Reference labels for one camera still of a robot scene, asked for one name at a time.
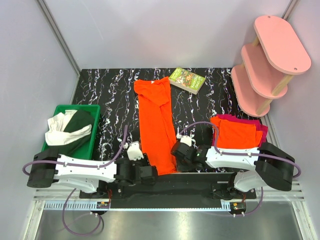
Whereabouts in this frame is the green plastic bin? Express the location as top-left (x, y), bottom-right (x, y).
top-left (42, 105), bottom-right (100, 160)

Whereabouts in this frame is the green paperback book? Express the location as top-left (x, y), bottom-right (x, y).
top-left (169, 67), bottom-right (206, 95)

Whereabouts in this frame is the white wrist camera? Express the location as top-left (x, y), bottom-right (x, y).
top-left (176, 133), bottom-right (193, 147)
top-left (126, 141), bottom-right (144, 161)

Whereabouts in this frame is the pink three-tier shelf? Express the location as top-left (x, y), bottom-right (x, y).
top-left (231, 15), bottom-right (312, 118)

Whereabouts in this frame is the dark green t shirt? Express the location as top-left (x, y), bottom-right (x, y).
top-left (56, 109), bottom-right (95, 155)

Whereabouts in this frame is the folded orange t shirt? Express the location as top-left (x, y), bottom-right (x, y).
top-left (209, 116), bottom-right (264, 150)

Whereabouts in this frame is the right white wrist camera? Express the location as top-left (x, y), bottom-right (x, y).
top-left (176, 133), bottom-right (193, 147)

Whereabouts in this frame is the white t shirt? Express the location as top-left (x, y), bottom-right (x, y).
top-left (45, 109), bottom-right (94, 146)

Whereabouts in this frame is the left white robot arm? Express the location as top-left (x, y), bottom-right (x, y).
top-left (26, 149), bottom-right (158, 198)

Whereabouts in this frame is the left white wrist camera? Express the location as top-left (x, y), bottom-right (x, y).
top-left (126, 141), bottom-right (144, 161)

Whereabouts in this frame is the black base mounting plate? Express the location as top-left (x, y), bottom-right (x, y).
top-left (79, 172), bottom-right (257, 210)

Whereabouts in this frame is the orange t shirt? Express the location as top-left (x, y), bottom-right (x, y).
top-left (134, 76), bottom-right (177, 175)
top-left (209, 116), bottom-right (264, 150)

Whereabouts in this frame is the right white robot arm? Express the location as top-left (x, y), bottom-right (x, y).
top-left (171, 141), bottom-right (296, 199)

